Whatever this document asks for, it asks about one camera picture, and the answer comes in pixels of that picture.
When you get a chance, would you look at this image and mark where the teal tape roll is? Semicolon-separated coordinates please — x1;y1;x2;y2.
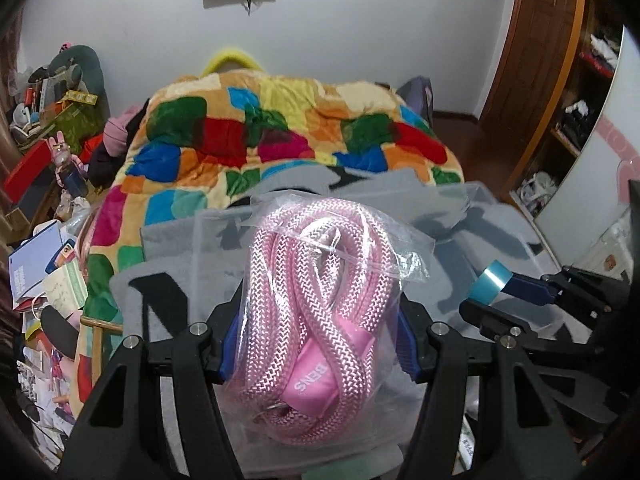
468;260;513;306

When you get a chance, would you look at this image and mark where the pink rope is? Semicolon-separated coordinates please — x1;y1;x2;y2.
219;190;434;456

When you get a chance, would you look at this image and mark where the grey black blanket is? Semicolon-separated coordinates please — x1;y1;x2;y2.
108;159;591;476

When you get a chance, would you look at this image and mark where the white wardrobe door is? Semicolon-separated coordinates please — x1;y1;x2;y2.
536;28;640;264

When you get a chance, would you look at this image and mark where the clear acrylic box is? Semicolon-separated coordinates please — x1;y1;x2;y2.
188;179;507;478

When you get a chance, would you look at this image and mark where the white blue booklet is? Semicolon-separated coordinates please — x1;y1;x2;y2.
9;221;63;301

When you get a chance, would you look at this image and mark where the purple backpack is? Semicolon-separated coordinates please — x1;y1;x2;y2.
396;76;434;126

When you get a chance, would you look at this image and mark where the brown wooden door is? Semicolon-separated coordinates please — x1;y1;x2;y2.
480;0;586;198

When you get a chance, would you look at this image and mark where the rabbit figurine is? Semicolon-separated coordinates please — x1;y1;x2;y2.
48;131;89;198

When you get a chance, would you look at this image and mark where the red box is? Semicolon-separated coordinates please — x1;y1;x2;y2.
2;140;52;204

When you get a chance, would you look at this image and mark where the pink knitted hat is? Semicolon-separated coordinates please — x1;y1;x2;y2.
102;105;145;157

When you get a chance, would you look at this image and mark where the colourful patchwork blanket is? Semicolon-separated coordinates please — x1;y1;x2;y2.
69;70;467;411

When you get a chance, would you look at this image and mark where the green gift box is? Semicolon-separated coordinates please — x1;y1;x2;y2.
51;102;105;155

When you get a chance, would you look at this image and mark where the yellow headboard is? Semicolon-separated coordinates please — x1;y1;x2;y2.
202;48;265;77

